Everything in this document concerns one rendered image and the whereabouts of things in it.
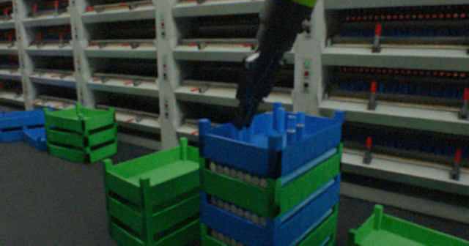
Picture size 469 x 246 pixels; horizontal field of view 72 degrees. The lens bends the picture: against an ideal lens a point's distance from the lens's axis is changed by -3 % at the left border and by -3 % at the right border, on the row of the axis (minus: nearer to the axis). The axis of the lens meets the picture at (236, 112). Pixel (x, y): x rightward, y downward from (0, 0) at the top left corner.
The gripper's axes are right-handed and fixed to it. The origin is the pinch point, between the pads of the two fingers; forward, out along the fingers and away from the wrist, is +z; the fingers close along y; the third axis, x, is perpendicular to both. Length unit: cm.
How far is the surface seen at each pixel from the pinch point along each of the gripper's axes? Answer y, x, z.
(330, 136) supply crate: 13.1, -15.4, -1.1
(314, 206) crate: 6.5, -21.6, 12.2
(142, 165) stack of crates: -1.3, 26.8, 36.5
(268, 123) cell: 11.0, -0.7, 4.7
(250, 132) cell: 4.5, -0.4, 5.9
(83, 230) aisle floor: -18, 28, 58
